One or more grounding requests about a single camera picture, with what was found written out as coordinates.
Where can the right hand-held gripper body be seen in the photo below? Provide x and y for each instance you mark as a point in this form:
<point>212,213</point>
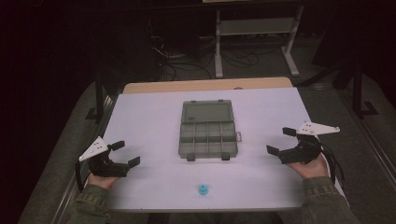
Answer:
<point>303,151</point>

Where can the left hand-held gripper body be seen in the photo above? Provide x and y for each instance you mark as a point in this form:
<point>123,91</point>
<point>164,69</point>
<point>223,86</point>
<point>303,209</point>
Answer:
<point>104,168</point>

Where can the person's left hand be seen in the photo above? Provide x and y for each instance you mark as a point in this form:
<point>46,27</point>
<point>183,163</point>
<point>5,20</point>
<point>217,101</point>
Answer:
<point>104,181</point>

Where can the person's right hand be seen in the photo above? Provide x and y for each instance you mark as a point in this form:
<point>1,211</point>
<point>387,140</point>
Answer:
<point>313,169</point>

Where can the black metal stand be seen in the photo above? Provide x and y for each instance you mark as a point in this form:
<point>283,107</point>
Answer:
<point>358,93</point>
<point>99,99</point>

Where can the grey plastic compartment box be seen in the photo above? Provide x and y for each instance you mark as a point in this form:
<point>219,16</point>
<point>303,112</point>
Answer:
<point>207,137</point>

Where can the small blue plastic cap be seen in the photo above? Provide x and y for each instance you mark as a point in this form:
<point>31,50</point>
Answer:
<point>203,189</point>

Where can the wooden table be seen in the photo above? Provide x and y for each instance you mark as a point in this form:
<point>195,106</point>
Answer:
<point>205,84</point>

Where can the white metal desk frame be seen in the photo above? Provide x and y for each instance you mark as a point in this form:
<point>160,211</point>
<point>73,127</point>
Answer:
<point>218,49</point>

